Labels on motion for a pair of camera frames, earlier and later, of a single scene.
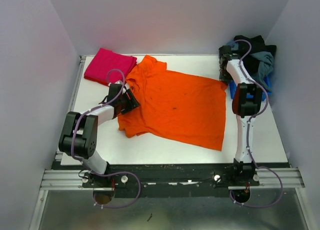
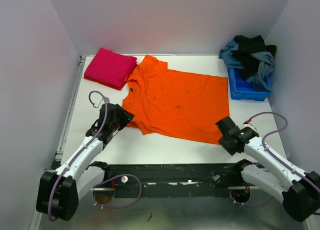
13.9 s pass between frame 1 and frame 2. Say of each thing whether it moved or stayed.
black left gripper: moved
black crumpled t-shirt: stayed
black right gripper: moved
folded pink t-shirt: stayed
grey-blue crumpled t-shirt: stayed
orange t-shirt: stayed
